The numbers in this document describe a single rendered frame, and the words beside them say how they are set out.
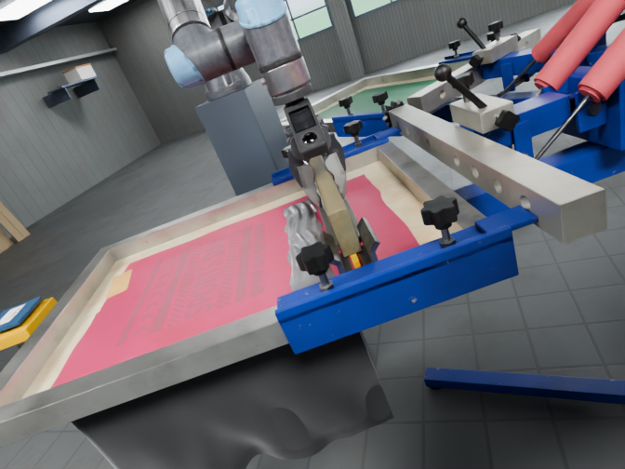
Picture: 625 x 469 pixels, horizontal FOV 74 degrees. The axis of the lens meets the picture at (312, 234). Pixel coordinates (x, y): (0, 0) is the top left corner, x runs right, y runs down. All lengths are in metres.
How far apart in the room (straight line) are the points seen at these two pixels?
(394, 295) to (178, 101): 11.08
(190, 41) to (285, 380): 0.59
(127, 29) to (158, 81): 1.28
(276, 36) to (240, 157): 0.72
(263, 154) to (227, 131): 0.13
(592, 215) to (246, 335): 0.42
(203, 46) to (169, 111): 10.89
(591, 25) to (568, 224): 0.51
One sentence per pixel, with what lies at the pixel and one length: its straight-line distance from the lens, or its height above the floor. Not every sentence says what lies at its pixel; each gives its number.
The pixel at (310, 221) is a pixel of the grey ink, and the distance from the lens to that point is 0.83.
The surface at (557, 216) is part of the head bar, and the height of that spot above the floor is 1.03.
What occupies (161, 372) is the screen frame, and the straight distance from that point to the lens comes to 0.60.
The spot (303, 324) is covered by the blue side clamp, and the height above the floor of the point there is 0.98.
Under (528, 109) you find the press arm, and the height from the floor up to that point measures 1.04.
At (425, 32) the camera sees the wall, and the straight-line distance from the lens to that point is 9.68.
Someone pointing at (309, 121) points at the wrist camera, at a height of 1.16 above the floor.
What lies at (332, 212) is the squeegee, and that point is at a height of 1.06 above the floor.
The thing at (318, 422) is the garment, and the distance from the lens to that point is 0.77.
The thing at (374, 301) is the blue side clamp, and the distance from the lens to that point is 0.52.
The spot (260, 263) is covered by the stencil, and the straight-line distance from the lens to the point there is 0.77.
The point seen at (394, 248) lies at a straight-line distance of 0.65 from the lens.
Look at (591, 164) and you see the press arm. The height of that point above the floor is 0.90.
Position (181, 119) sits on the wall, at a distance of 11.59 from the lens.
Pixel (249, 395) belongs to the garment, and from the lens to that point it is 0.72.
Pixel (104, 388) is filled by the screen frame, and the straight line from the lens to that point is 0.64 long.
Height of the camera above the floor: 1.29
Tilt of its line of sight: 25 degrees down
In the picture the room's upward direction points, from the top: 22 degrees counter-clockwise
